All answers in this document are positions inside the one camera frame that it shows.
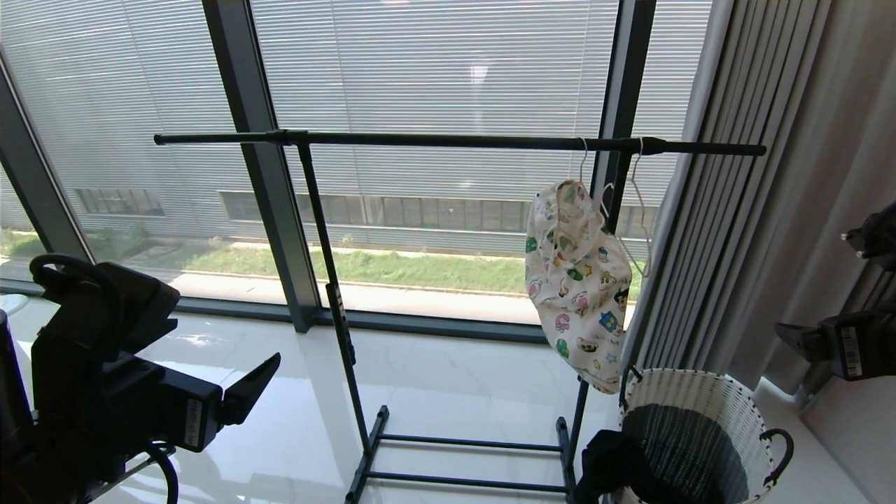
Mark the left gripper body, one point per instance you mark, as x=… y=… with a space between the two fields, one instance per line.
x=140 y=413

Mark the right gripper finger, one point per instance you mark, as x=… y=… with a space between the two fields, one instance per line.
x=805 y=341

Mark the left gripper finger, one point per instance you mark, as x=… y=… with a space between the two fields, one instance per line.
x=248 y=388

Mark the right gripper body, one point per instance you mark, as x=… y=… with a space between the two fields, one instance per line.
x=868 y=343

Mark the pink clothes hanger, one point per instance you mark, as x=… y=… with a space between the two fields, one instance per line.
x=583 y=161
x=642 y=210

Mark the black garment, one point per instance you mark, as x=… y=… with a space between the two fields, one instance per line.
x=616 y=462

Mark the cream printed garment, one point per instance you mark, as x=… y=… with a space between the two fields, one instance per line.
x=581 y=294

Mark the white laundry basket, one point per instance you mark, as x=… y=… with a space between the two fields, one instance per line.
x=700 y=392

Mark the black clothes rack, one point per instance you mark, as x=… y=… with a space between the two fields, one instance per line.
x=455 y=141

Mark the beige curtain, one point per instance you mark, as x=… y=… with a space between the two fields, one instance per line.
x=770 y=175

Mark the window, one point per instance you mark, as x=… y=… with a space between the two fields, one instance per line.
x=455 y=70

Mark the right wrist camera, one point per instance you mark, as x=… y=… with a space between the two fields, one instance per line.
x=875 y=234

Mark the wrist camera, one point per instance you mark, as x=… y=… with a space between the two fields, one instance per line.
x=133 y=301
x=875 y=234

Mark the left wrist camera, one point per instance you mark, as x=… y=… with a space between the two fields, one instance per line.
x=133 y=301

